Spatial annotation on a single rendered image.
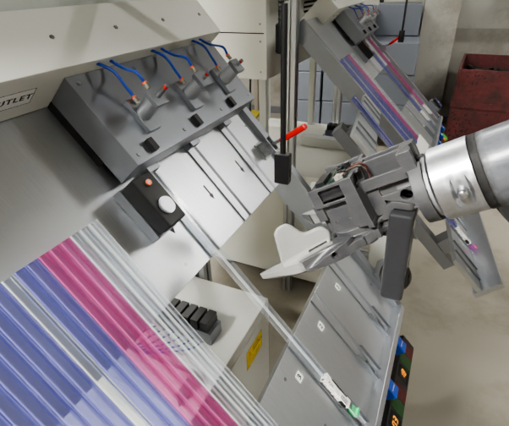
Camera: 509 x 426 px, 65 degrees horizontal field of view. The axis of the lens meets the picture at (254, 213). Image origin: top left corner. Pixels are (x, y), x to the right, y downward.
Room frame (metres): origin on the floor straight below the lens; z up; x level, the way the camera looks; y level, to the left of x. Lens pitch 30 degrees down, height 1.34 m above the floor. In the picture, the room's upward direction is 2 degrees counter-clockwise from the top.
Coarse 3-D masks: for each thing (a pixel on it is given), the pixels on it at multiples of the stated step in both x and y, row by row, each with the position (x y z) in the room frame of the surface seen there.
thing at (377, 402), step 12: (396, 312) 0.62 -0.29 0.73; (396, 324) 0.58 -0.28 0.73; (396, 336) 0.55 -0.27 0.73; (384, 348) 0.53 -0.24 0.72; (396, 348) 0.53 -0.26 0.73; (384, 360) 0.50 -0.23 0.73; (384, 372) 0.47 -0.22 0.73; (384, 384) 0.45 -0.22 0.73; (372, 396) 0.43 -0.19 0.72; (384, 396) 0.42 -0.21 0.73; (372, 408) 0.41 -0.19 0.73; (372, 420) 0.38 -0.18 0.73
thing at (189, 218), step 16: (160, 176) 0.53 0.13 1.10; (192, 224) 0.49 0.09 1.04; (208, 240) 0.48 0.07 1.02; (224, 256) 0.48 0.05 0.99; (240, 272) 0.47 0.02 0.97; (256, 304) 0.45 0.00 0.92; (272, 320) 0.44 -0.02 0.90; (288, 336) 0.43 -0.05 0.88; (304, 352) 0.42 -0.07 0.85; (320, 368) 0.41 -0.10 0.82; (352, 416) 0.38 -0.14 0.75
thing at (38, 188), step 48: (0, 144) 0.43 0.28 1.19; (48, 144) 0.47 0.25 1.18; (240, 144) 0.72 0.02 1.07; (0, 192) 0.38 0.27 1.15; (48, 192) 0.42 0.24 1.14; (96, 192) 0.45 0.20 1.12; (192, 192) 0.55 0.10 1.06; (240, 192) 0.62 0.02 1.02; (0, 240) 0.34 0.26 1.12; (48, 240) 0.37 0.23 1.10; (144, 240) 0.44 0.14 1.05; (192, 240) 0.48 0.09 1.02
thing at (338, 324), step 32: (352, 256) 0.69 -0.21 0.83; (320, 288) 0.56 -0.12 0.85; (352, 288) 0.61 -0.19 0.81; (320, 320) 0.50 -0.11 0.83; (352, 320) 0.54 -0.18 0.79; (384, 320) 0.59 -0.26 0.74; (288, 352) 0.42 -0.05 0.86; (320, 352) 0.45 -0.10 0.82; (352, 352) 0.48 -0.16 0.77; (288, 384) 0.37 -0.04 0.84; (320, 384) 0.40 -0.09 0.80; (352, 384) 0.43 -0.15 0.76; (288, 416) 0.33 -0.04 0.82; (320, 416) 0.36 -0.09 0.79
